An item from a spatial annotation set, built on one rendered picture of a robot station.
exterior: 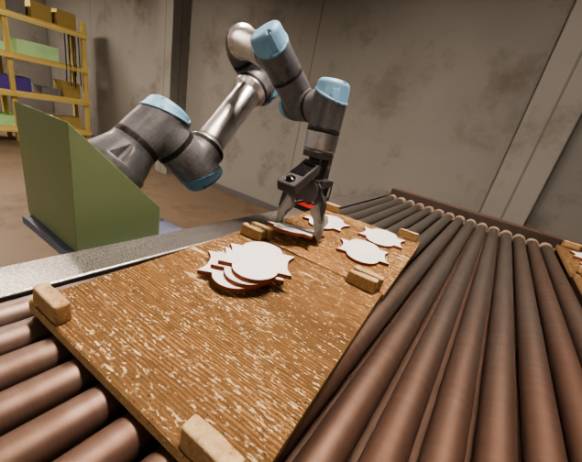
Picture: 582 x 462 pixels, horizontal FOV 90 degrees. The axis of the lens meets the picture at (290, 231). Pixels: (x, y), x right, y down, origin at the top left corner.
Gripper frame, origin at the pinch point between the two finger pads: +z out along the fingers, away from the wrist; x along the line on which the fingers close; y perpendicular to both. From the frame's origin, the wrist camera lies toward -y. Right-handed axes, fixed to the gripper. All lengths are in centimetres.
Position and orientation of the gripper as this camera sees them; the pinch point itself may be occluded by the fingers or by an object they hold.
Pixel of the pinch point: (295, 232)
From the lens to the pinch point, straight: 73.0
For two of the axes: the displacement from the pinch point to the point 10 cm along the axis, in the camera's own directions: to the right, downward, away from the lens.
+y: 5.2, -1.7, 8.4
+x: -8.3, -3.3, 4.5
